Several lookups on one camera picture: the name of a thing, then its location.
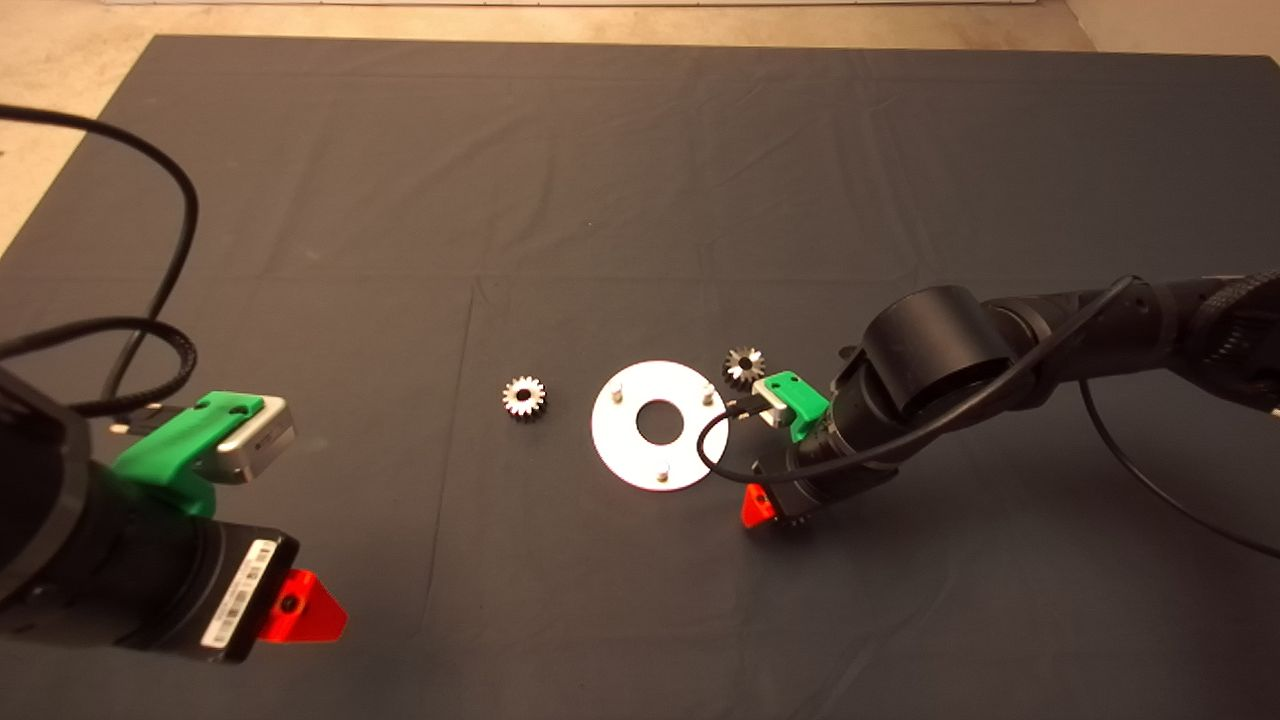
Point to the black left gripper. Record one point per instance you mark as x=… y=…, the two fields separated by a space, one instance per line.
x=200 y=590

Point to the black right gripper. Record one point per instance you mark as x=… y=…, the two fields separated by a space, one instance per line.
x=840 y=465

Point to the small steel planetary gear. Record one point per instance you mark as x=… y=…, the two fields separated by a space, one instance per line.
x=513 y=393
x=735 y=360

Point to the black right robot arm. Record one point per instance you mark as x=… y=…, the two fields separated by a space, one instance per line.
x=1100 y=320

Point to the round metal carrier plate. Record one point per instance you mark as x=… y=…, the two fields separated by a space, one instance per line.
x=620 y=440

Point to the dark grey table cloth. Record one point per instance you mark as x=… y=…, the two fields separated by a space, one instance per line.
x=600 y=200

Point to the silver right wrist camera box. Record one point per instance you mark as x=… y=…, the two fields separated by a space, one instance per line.
x=772 y=405

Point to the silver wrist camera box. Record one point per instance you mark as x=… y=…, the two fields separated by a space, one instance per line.
x=772 y=405
x=255 y=445

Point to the green right camera mount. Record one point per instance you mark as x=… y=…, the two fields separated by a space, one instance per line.
x=800 y=400

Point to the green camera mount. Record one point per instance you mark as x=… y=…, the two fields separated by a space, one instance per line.
x=170 y=450
x=800 y=400

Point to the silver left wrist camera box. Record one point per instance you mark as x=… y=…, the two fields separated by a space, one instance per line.
x=255 y=445

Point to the green left camera mount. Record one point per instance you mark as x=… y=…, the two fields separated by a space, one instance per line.
x=170 y=450

